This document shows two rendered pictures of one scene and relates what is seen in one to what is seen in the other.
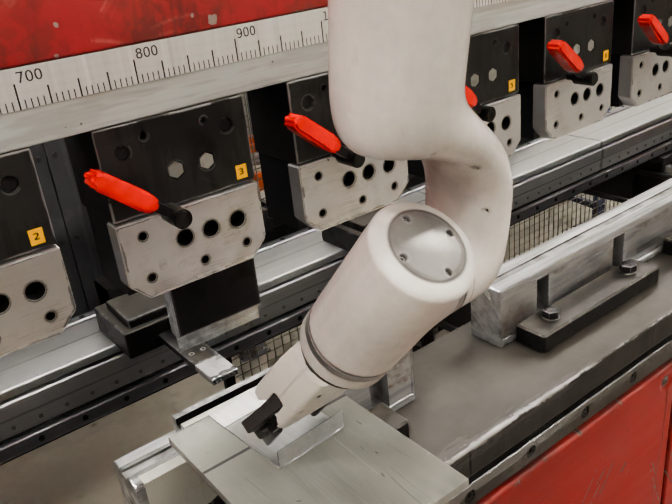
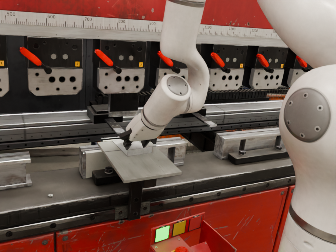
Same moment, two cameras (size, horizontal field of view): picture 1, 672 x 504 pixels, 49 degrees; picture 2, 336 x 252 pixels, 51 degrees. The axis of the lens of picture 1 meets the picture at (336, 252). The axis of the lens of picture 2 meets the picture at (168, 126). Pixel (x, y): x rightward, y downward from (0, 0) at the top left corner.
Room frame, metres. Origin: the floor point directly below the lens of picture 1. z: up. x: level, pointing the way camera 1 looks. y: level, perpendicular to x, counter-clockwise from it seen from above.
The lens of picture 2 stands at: (-0.39, -0.15, 1.48)
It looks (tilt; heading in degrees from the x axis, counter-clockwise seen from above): 20 degrees down; 7
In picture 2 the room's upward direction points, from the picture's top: 6 degrees clockwise
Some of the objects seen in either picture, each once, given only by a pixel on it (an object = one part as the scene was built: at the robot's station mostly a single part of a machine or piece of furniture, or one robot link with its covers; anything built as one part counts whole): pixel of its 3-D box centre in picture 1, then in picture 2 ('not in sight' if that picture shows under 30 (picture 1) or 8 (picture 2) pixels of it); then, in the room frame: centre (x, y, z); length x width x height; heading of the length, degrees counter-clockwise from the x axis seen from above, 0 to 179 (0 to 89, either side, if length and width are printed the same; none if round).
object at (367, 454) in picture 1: (308, 460); (137, 157); (0.58, 0.05, 1.00); 0.26 x 0.18 x 0.01; 35
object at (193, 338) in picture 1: (213, 296); (123, 103); (0.70, 0.14, 1.13); 0.10 x 0.02 x 0.10; 125
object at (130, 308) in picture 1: (175, 331); (110, 119); (0.84, 0.22, 1.01); 0.26 x 0.12 x 0.05; 35
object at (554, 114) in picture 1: (555, 68); (263, 66); (1.03, -0.34, 1.26); 0.15 x 0.09 x 0.17; 125
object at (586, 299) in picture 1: (590, 301); (260, 155); (1.00, -0.39, 0.89); 0.30 x 0.05 x 0.03; 125
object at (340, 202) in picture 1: (331, 138); (174, 65); (0.80, -0.01, 1.26); 0.15 x 0.09 x 0.17; 125
